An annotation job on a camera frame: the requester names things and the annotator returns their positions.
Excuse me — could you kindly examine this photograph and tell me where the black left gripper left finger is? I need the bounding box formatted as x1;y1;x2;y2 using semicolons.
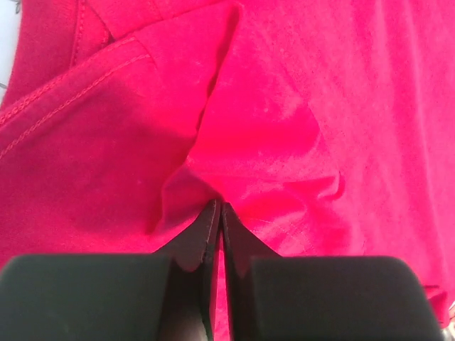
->
1;200;220;340

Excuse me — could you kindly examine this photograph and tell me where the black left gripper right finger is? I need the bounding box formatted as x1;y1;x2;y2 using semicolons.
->
221;203;443;340

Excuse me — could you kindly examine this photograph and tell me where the magenta t-shirt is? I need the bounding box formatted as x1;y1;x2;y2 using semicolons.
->
1;1;454;327

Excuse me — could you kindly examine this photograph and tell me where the floral patterned tablecloth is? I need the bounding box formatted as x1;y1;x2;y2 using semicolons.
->
0;0;22;102

